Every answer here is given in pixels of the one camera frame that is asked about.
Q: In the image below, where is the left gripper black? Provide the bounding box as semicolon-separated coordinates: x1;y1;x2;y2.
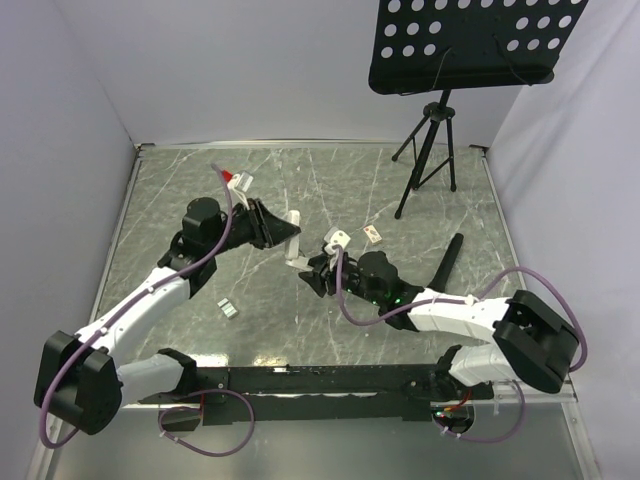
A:
207;198;299;256

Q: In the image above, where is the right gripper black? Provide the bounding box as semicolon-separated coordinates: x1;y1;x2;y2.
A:
299;249;384;306

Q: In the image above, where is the white stapler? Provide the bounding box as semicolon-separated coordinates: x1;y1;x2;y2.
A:
284;210;311;272

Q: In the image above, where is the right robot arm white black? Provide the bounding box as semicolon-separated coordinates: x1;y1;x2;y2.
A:
288;251;586;398

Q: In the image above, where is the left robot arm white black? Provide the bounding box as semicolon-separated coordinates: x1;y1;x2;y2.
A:
34;197;301;435

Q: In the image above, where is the staple box cardboard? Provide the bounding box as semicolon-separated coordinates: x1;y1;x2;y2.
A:
363;225;382;245

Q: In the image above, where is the grey staple strips pile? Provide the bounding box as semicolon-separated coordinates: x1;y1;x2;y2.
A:
217;298;238;319

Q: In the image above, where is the black music stand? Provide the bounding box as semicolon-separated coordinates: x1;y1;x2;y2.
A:
368;1;587;192

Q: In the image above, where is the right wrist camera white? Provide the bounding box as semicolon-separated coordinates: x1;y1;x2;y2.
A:
323;227;351;255

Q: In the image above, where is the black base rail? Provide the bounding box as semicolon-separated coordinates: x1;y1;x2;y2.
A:
142;364;494;426

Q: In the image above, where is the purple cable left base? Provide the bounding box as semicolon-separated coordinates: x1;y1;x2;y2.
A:
157;385;260;457

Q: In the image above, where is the purple cable base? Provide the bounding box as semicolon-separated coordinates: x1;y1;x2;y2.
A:
157;385;260;457
433;384;529;445

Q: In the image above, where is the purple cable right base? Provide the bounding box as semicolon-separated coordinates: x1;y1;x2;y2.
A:
433;384;529;445

